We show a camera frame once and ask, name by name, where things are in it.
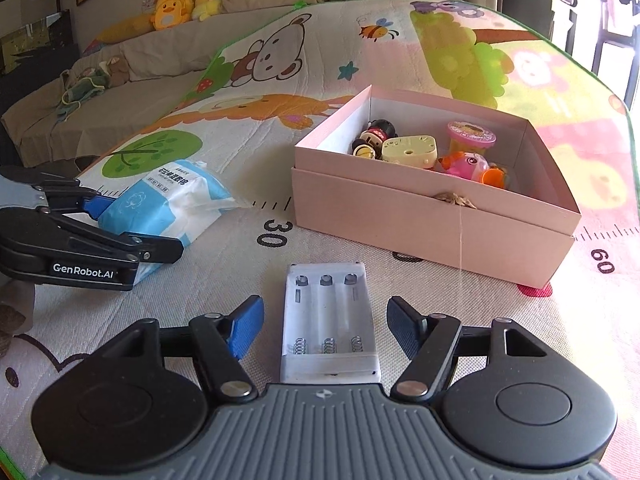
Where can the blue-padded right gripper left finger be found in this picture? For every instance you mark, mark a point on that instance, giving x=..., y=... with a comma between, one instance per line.
x=215, y=343

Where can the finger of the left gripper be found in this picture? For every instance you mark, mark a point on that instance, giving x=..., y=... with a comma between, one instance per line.
x=31, y=188
x=144, y=247

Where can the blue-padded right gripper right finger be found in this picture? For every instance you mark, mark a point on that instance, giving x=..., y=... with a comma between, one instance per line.
x=433, y=344

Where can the blue white tissue pack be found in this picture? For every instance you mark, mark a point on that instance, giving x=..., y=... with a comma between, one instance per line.
x=180, y=200

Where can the white battery charger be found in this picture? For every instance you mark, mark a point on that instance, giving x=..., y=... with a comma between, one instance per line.
x=328, y=331

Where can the orange translucent toy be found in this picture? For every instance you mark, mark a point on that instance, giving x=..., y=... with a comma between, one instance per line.
x=495, y=176

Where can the green crumpled cloth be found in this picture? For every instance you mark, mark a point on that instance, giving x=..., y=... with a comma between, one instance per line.
x=92, y=82

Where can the pink cardboard box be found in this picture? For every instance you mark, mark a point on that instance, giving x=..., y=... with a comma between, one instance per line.
x=520, y=234

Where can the beige covered sofa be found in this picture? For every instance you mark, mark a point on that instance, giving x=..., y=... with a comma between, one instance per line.
x=125, y=85

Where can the pink fish toy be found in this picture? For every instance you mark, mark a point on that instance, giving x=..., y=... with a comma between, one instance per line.
x=468, y=166

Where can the cream yellow toy case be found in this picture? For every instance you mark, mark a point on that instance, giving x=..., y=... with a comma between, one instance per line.
x=411, y=151

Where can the black-haired doll figure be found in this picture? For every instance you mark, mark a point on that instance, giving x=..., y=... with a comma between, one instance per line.
x=369, y=143

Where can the pink lidded cup toy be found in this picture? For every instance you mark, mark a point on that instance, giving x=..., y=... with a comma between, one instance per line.
x=469, y=138

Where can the yellow duck plush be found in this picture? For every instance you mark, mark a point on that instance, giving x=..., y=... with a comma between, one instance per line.
x=171, y=13

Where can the small yellow plush toy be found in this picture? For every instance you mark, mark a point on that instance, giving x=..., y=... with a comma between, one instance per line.
x=204, y=9

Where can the cartoon play mat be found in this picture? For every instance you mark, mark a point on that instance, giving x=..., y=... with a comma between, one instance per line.
x=589, y=310

